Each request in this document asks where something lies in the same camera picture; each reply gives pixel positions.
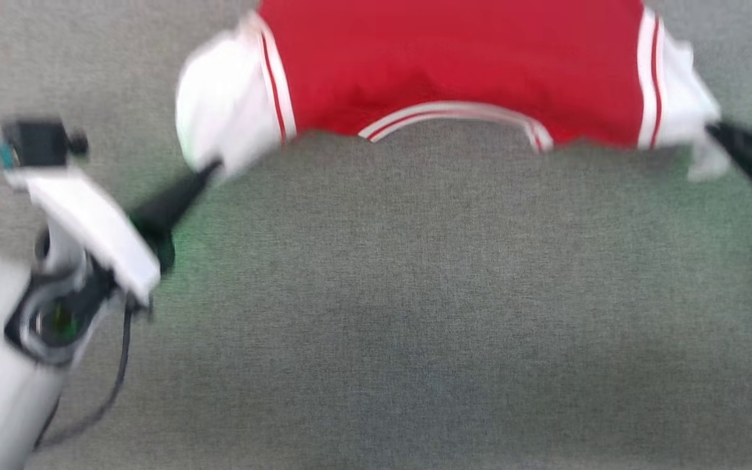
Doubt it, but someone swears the red and white shirt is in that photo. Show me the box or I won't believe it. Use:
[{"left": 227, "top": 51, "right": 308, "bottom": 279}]
[{"left": 175, "top": 0, "right": 723, "bottom": 182}]

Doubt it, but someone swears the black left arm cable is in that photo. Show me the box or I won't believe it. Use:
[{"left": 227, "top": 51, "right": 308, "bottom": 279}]
[{"left": 32, "top": 305, "right": 136, "bottom": 452}]

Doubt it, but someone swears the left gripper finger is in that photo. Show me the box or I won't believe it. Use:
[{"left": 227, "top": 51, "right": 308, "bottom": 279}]
[
  {"left": 144, "top": 168, "right": 220, "bottom": 241},
  {"left": 129, "top": 161, "right": 223, "bottom": 229}
]

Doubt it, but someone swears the grey fabric sofa cushion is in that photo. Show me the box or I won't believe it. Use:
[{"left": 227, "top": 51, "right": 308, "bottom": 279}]
[{"left": 0, "top": 0, "right": 752, "bottom": 470}]

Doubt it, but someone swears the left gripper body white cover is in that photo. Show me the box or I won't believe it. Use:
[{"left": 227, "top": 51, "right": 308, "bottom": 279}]
[{"left": 5, "top": 166, "right": 177, "bottom": 309}]

